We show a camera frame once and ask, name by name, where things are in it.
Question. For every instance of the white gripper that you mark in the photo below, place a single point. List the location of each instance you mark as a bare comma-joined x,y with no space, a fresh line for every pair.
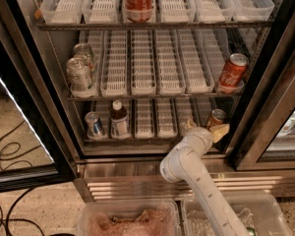
203,136

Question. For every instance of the orange soda can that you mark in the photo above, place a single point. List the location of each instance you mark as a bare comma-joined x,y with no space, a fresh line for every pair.
216,117

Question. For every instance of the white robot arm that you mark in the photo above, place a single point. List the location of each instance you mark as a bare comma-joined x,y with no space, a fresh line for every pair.
184,162

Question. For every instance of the red cola can middle shelf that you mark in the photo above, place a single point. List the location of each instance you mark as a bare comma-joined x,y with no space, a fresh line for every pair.
232,72

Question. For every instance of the right closed fridge door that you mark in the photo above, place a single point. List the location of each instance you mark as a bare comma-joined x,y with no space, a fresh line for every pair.
268,101

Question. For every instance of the steel fridge base grille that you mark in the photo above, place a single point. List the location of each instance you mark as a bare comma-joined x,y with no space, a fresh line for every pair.
140,178

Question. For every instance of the blue silver can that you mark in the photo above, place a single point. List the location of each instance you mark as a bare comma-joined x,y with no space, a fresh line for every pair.
94,125

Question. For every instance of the green can in bin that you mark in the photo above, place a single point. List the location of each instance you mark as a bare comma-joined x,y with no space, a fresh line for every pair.
251,231

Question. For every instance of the front silver green can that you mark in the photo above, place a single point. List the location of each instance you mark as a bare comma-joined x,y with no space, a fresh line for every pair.
78,74

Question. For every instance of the silver green can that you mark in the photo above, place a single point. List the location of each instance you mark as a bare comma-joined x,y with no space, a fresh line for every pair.
84,51
78,74

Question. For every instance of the red cola bottle top shelf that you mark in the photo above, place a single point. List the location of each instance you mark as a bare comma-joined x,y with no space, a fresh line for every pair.
138,11

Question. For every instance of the rear silver green can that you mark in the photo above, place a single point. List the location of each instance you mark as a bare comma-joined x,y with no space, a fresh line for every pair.
84,51

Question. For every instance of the open glass fridge door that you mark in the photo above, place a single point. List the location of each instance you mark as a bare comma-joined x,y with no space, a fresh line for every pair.
36,139

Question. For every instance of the brown bottle white cap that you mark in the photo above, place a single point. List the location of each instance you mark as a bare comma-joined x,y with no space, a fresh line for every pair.
119,119

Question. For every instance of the left clear plastic bin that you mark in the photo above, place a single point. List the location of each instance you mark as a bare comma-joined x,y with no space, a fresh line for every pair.
148,217

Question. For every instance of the clear plastic bin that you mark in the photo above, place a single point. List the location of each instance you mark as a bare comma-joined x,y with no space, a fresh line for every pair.
257,210
148,217

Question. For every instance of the right clear plastic bin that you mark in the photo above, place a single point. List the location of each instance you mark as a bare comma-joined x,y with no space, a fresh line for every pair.
257,210

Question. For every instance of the middle wire shelf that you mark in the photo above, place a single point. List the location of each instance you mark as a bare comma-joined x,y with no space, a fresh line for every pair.
154,96

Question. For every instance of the wire shelf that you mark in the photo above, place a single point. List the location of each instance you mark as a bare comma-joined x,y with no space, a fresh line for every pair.
155,26
154,96
133,141

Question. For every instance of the top wire shelf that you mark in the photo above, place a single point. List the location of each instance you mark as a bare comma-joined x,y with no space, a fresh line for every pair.
155,26

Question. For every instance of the bottom wire shelf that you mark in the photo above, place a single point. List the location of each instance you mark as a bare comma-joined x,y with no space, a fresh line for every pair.
133,141

